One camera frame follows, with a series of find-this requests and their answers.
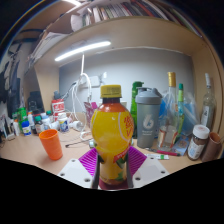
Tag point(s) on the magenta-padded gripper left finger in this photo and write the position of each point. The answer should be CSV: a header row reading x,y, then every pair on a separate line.
x,y
76,170

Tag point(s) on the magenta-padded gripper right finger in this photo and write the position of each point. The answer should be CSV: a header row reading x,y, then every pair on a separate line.
x,y
148,168

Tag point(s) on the yellow drink bottle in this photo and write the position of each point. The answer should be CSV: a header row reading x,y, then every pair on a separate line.
x,y
111,131

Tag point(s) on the white and green marker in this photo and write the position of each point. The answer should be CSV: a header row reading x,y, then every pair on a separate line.
x,y
156,156

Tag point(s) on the pink pen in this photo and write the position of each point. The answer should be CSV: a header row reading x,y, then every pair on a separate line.
x,y
171,153

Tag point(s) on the orange plastic cup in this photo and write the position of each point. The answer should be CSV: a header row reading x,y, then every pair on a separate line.
x,y
51,145

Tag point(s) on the blue printed packet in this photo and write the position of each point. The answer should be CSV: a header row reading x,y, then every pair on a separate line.
x,y
181,145

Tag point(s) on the white jar with blue label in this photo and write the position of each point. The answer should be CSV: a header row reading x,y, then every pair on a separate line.
x,y
63,124

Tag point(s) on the grey shaker bottle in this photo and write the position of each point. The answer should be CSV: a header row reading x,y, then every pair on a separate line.
x,y
148,120

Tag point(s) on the brown jar with white lid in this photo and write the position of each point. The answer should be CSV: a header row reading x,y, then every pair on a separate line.
x,y
197,143

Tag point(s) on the dark bottle with green cap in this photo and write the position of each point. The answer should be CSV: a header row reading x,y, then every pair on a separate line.
x,y
38,126

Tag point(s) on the clear glass bottle gold cap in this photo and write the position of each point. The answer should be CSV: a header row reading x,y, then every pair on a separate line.
x,y
170,113

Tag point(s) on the white bottle with blue cap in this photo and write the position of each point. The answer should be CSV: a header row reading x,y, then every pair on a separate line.
x,y
26,129

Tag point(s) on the red and white canister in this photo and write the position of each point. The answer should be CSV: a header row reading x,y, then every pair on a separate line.
x,y
58,106

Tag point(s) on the brown mug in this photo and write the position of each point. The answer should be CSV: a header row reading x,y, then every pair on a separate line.
x,y
213,148

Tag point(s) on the slim bottle with green cap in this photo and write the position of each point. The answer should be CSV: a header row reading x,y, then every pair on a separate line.
x,y
180,106

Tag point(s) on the blue plastic bag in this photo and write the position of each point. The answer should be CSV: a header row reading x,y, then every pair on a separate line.
x,y
191,113

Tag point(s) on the green spray bottle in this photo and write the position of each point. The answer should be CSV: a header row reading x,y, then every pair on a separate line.
x,y
22,116

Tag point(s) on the black box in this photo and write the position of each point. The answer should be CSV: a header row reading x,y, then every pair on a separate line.
x,y
35,101

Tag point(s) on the clear glass bottle white cap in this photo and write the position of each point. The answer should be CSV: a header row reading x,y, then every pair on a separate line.
x,y
208,106

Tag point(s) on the dark hanging clothes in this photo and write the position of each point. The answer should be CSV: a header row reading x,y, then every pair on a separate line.
x,y
10,86

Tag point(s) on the wooden shelf unit with books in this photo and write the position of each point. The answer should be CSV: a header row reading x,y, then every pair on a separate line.
x,y
133,31

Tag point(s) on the ceiling light bar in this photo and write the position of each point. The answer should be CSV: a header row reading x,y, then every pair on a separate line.
x,y
71,1

